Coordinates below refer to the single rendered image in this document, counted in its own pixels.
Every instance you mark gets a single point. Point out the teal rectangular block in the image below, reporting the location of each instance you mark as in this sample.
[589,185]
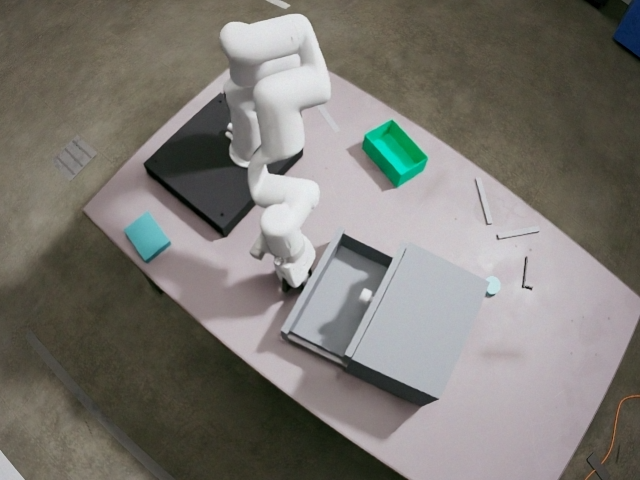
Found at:
[147,236]

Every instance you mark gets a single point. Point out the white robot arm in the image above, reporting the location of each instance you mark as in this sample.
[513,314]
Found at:
[279,100]

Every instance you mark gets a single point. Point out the green open box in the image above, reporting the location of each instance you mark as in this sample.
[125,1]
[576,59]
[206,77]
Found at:
[390,141]

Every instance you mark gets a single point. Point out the grey cabinet with drawer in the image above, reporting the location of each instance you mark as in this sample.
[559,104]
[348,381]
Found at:
[414,338]

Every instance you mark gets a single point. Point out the white flat bar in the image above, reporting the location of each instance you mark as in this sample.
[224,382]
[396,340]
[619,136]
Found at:
[484,201]
[519,232]

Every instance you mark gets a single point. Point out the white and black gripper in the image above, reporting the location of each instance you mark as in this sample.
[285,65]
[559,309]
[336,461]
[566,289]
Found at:
[295,272]

